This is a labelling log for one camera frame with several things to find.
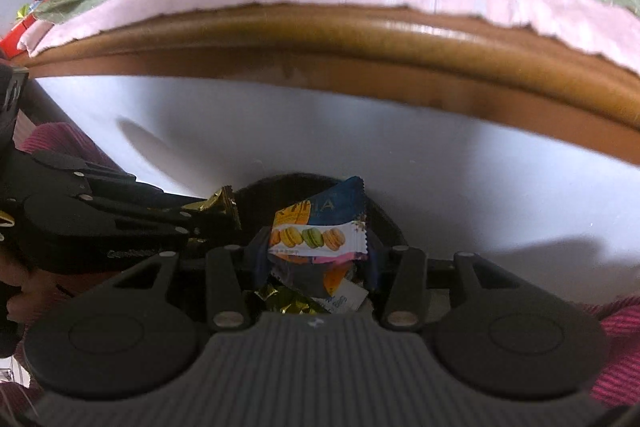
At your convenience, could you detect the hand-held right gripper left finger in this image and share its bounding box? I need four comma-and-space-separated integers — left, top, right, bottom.
117, 227, 275, 332

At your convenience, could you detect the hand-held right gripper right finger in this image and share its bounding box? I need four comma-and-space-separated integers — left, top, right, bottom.
365, 237, 523, 332

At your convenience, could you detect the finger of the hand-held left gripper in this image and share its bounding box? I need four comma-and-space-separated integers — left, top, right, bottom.
75, 159, 221, 214
116, 212, 242, 254

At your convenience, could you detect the macaron snack packet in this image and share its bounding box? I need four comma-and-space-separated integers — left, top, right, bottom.
267, 177, 371, 265

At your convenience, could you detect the gold candy wrapper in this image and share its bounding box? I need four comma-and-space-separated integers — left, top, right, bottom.
182, 186, 242, 228

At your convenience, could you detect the person's left hand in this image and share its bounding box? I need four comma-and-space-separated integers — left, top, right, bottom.
0, 251, 68, 324

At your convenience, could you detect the red board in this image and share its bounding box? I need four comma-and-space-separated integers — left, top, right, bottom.
0, 0, 76, 58

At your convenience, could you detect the wooden table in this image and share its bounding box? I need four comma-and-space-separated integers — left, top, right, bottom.
15, 2, 640, 168

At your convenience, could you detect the person's magenta knit clothing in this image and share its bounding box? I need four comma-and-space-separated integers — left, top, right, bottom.
0, 122, 640, 427

